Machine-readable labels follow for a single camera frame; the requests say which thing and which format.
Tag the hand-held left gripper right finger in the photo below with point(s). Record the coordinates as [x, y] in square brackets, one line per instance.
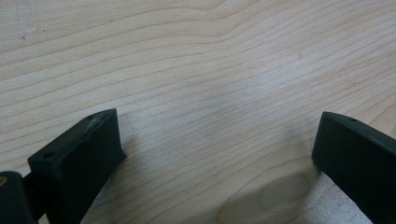
[358, 161]

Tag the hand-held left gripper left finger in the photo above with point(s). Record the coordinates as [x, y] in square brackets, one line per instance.
[77, 165]

